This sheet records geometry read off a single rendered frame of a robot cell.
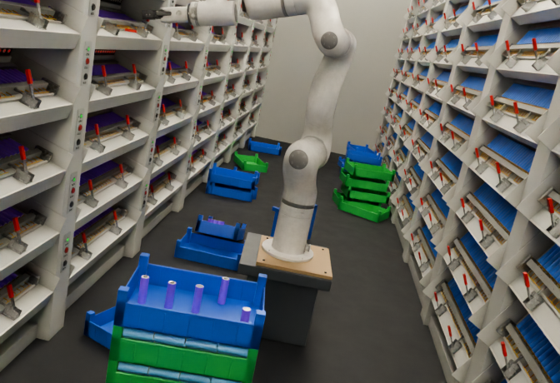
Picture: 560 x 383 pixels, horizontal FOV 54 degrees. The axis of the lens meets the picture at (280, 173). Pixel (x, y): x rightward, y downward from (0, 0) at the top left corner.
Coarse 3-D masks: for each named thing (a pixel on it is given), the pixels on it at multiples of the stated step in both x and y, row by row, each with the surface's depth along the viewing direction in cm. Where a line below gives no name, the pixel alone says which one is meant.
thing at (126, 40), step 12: (132, 12) 213; (156, 24) 213; (96, 36) 156; (108, 36) 164; (120, 36) 174; (132, 36) 187; (156, 36) 214; (96, 48) 161; (108, 48) 169; (120, 48) 178; (132, 48) 189; (144, 48) 200; (156, 48) 213
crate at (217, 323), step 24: (144, 264) 127; (120, 288) 110; (192, 288) 130; (216, 288) 131; (240, 288) 131; (264, 288) 128; (120, 312) 110; (144, 312) 110; (168, 312) 110; (216, 312) 123; (240, 312) 125; (264, 312) 112; (192, 336) 112; (216, 336) 112; (240, 336) 112
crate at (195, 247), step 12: (180, 240) 245; (192, 240) 264; (204, 240) 264; (216, 240) 263; (180, 252) 245; (192, 252) 244; (204, 252) 244; (216, 252) 259; (228, 252) 262; (240, 252) 263; (216, 264) 244; (228, 264) 244
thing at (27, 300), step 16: (16, 272) 163; (32, 272) 163; (48, 272) 163; (0, 288) 152; (16, 288) 155; (32, 288) 161; (48, 288) 164; (0, 304) 148; (16, 304) 151; (32, 304) 155; (0, 320) 143; (16, 320) 146; (0, 336) 139
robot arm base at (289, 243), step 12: (288, 216) 190; (300, 216) 189; (276, 228) 195; (288, 228) 191; (300, 228) 191; (276, 240) 194; (288, 240) 191; (300, 240) 192; (276, 252) 192; (288, 252) 192; (300, 252) 194; (312, 252) 200
